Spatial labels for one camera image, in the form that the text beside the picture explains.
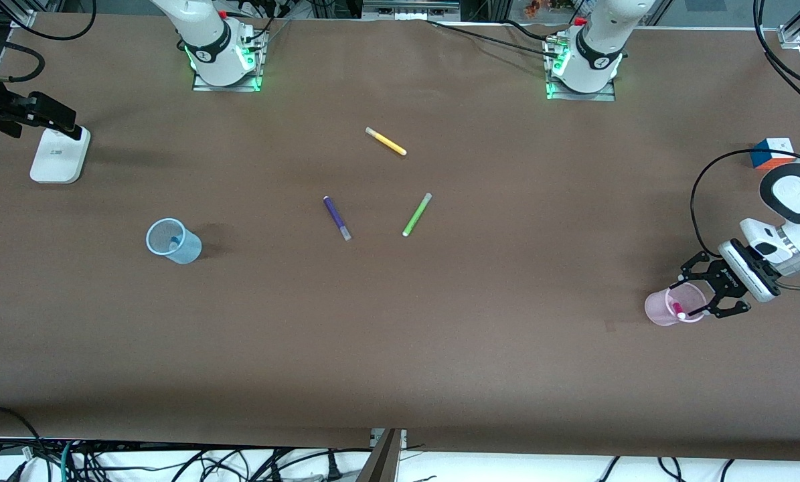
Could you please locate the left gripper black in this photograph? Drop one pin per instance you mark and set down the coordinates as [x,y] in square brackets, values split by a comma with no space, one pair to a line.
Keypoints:
[718,280]

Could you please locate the pink marker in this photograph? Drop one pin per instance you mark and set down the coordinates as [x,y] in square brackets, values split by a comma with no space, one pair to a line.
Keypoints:
[678,310]

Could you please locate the blue marker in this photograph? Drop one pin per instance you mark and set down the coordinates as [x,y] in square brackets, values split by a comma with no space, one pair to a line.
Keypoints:
[174,242]

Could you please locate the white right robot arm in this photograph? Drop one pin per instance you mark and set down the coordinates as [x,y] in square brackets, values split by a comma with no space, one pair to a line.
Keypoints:
[205,33]

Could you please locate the translucent pink cup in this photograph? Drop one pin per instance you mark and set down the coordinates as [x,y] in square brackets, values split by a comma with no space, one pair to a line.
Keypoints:
[655,309]

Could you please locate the colourful puzzle cube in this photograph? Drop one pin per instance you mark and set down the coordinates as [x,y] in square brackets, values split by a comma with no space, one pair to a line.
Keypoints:
[771,155]

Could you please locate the translucent blue cup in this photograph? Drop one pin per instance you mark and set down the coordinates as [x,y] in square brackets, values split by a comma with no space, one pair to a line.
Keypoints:
[187,252]

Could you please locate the purple marker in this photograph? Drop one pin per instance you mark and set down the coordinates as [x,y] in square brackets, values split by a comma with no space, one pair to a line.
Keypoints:
[336,215]

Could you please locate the green marker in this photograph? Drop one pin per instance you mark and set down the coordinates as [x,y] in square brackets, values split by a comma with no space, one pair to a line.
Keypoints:
[416,215]

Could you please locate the yellow marker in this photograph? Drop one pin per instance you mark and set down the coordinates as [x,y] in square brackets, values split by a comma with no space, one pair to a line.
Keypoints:
[386,141]

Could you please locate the white power strip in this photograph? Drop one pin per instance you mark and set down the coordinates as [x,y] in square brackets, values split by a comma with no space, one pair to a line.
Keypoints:
[410,8]

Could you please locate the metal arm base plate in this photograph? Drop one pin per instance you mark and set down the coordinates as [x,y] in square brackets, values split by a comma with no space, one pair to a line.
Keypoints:
[202,86]
[607,95]

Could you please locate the dark metal post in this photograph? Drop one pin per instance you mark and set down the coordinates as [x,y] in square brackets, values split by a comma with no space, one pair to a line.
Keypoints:
[379,465]

